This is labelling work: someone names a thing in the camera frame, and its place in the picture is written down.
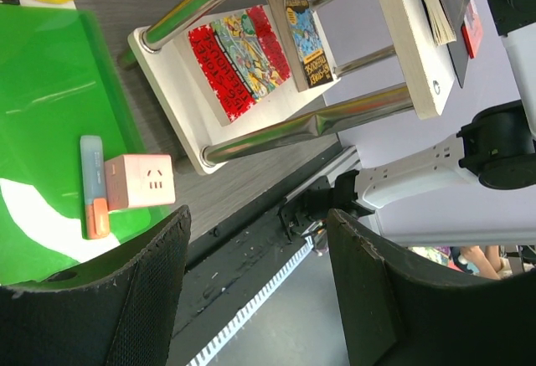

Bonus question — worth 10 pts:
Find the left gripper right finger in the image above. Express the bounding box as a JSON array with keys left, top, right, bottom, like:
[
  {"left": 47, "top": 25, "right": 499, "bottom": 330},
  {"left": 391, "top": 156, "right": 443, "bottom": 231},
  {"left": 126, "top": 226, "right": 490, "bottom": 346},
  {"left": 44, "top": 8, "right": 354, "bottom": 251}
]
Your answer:
[{"left": 327, "top": 209, "right": 535, "bottom": 365}]

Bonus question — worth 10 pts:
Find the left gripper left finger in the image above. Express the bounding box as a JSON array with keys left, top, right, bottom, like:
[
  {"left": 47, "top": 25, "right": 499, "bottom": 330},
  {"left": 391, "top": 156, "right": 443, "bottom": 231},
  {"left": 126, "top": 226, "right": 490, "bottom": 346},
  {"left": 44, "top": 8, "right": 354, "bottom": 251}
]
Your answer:
[{"left": 1, "top": 205, "right": 191, "bottom": 365}]

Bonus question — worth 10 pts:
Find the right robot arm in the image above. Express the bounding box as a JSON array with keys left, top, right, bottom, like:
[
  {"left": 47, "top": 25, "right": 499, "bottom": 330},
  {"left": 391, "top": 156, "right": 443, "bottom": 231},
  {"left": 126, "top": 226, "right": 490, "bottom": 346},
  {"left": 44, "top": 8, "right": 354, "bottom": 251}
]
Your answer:
[{"left": 328, "top": 0, "right": 535, "bottom": 214}]

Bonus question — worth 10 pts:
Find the orange blue highlighter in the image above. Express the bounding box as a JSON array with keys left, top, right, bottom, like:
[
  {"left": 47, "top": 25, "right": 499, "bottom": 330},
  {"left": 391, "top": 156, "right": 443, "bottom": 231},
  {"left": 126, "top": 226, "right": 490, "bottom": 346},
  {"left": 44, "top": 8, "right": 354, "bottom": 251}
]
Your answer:
[{"left": 80, "top": 135, "right": 110, "bottom": 240}]

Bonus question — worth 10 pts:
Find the pink cube power adapter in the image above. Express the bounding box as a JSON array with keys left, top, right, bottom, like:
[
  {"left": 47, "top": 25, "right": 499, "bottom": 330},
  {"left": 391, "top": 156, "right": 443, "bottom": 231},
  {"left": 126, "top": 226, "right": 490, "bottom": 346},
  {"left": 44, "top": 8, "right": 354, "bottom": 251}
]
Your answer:
[{"left": 104, "top": 154, "right": 176, "bottom": 211}]

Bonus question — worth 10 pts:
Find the green clipboard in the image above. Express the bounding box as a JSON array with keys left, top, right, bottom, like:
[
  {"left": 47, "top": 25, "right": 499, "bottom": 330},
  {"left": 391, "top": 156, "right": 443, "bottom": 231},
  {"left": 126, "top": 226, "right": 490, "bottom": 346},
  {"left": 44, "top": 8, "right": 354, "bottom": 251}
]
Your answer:
[{"left": 1, "top": 0, "right": 169, "bottom": 286}]

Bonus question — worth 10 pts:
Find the black yellow treehouse book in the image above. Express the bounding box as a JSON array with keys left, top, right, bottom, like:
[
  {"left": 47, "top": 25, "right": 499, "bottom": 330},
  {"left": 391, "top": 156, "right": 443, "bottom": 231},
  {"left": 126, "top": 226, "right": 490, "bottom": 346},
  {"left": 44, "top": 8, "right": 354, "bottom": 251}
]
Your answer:
[{"left": 266, "top": 0, "right": 333, "bottom": 92}]

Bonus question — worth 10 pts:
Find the white two-tier shelf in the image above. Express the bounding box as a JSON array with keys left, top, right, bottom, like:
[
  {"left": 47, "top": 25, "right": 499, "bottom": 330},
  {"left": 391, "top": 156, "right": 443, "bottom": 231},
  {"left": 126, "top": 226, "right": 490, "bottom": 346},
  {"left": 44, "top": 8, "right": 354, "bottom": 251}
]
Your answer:
[{"left": 120, "top": 0, "right": 455, "bottom": 174}]

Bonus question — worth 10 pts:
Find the red treehouse book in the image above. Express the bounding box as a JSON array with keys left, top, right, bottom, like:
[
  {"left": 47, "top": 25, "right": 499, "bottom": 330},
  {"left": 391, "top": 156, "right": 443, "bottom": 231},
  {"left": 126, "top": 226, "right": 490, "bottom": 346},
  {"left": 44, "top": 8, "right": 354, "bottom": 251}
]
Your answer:
[{"left": 188, "top": 5, "right": 291, "bottom": 126}]

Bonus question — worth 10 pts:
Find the illustrated red castle book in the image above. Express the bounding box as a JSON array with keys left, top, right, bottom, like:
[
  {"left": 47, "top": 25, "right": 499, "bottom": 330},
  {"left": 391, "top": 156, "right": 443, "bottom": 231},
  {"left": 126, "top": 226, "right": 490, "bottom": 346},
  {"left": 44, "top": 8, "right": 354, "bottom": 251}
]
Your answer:
[{"left": 461, "top": 0, "right": 483, "bottom": 59}]

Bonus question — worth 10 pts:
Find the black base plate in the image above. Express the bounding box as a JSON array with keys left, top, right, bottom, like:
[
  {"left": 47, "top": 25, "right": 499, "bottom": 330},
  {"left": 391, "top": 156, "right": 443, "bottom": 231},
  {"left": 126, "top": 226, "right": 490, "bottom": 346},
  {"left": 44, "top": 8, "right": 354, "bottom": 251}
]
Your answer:
[{"left": 167, "top": 142, "right": 359, "bottom": 365}]

